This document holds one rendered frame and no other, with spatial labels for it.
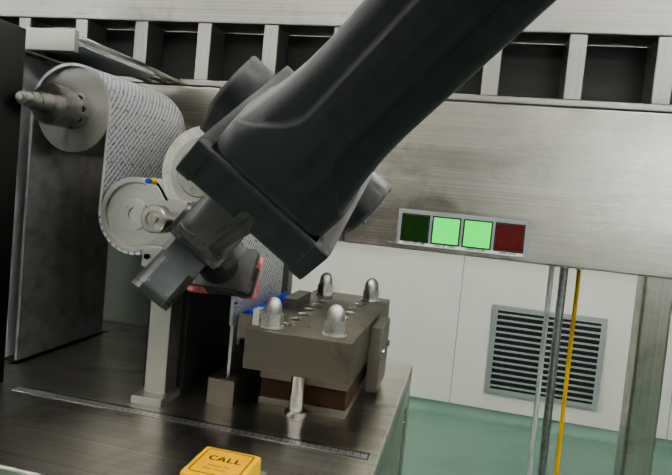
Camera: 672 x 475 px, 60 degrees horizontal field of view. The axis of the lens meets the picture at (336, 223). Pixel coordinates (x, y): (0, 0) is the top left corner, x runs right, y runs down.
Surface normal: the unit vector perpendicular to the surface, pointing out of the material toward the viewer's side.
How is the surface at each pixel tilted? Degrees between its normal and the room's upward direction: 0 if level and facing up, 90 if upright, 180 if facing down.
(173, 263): 81
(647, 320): 90
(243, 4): 90
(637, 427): 90
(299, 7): 90
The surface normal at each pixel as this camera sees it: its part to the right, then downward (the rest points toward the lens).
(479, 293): -0.22, 0.03
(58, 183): 0.97, 0.11
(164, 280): 0.29, -0.07
